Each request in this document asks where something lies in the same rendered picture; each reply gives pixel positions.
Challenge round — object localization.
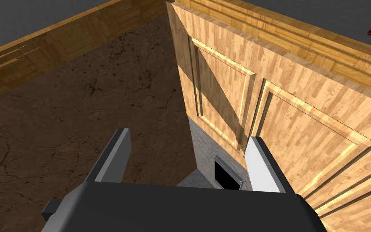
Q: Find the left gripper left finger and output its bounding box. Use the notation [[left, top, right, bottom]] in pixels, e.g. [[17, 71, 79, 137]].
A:
[[85, 127, 132, 184]]

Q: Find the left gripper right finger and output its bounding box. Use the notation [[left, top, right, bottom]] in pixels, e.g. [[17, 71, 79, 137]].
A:
[[244, 136, 295, 194]]

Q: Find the light wooden panelled door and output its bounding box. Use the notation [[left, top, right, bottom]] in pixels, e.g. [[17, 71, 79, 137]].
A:
[[166, 1, 371, 232]]

